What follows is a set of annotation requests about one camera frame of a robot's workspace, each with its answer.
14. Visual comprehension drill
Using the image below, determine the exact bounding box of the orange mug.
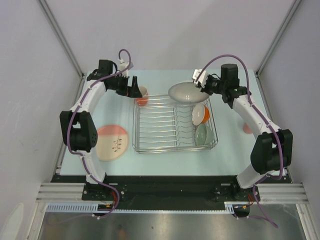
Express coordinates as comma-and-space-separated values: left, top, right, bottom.
135, 86, 149, 107

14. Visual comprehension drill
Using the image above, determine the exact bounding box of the purple cable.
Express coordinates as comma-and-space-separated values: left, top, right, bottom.
196, 54, 285, 229
67, 49, 134, 220

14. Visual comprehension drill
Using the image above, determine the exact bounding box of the light green bowl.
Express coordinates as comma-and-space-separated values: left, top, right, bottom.
195, 123, 215, 146

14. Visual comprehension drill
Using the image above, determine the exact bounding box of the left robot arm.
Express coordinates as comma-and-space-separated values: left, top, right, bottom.
59, 59, 143, 200

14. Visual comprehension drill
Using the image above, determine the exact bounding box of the metal wire dish rack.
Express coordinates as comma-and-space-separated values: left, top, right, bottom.
132, 95, 219, 154

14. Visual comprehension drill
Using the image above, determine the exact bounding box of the white deep plate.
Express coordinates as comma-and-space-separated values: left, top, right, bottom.
168, 82, 210, 104

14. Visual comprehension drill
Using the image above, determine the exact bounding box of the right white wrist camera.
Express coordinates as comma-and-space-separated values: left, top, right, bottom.
192, 69, 208, 88

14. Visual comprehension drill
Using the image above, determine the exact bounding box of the pink plastic cup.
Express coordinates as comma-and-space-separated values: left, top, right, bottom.
242, 123, 253, 135

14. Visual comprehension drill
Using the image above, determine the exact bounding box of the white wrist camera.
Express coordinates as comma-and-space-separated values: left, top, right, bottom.
192, 69, 208, 88
118, 58, 133, 77

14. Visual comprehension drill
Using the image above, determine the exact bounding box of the orange white bowl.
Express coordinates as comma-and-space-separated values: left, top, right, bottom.
191, 102, 210, 126

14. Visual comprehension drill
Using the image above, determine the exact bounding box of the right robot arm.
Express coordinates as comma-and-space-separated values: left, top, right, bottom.
192, 63, 293, 201

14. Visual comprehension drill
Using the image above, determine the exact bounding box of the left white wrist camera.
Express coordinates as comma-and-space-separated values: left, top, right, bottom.
118, 58, 133, 77

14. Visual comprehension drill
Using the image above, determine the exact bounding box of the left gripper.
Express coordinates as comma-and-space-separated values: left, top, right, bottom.
108, 73, 142, 99

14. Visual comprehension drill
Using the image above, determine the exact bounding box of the white cable duct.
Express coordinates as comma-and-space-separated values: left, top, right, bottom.
46, 202, 99, 213

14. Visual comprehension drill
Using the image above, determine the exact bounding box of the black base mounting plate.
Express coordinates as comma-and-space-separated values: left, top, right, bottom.
51, 173, 292, 211

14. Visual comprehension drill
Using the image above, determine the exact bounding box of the pink cream floral plate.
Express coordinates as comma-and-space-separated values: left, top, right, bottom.
95, 124, 129, 162

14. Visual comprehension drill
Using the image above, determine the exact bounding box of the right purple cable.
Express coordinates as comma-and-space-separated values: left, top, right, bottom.
196, 54, 285, 229

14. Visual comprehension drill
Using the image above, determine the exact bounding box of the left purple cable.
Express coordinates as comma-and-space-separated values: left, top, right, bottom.
67, 49, 134, 220

